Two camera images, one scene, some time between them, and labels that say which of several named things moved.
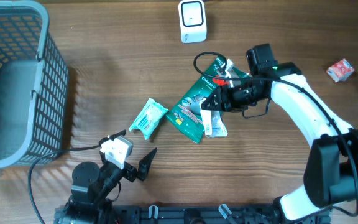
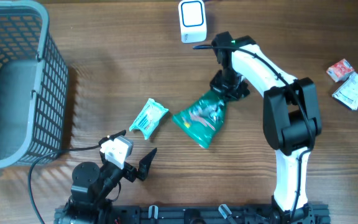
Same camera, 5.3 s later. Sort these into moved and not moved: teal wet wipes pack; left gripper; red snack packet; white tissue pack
Moved: white tissue pack
Not moved: red snack packet; teal wet wipes pack; left gripper
